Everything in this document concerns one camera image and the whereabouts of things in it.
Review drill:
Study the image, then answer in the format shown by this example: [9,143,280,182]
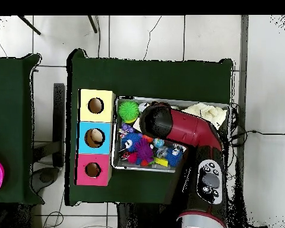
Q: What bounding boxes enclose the pale yellow cloth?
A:
[180,102,228,130]

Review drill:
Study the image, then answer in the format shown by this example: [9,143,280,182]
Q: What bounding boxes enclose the wooden box three holes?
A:
[75,88,116,187]

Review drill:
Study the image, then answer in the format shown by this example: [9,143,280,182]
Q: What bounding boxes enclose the small silver can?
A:
[138,102,151,114]

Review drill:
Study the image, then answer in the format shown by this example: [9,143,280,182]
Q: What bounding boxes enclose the dark blue spiky ball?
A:
[121,132,143,153]

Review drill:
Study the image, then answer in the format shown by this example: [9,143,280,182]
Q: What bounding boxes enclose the plain green spiky ball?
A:
[118,100,141,124]

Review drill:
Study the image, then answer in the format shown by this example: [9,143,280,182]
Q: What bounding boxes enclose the blue globe ball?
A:
[153,138,165,149]

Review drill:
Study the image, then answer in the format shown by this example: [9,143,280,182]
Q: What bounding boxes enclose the purple spiky toy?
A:
[134,140,154,164]

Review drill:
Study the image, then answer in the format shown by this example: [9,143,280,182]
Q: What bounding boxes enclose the blue spiky ball with eyes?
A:
[165,148,184,167]

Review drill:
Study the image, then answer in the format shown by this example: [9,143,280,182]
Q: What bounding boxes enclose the black flat panel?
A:
[53,83,66,168]

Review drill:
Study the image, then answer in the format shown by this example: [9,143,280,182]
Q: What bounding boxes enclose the black tripod leg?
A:
[17,15,41,36]
[87,15,98,34]

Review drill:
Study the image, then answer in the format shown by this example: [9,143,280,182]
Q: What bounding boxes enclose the dark green side table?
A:
[0,53,43,205]

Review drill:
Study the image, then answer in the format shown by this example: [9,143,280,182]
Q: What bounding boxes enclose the shallow wire mesh bin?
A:
[112,97,231,175]

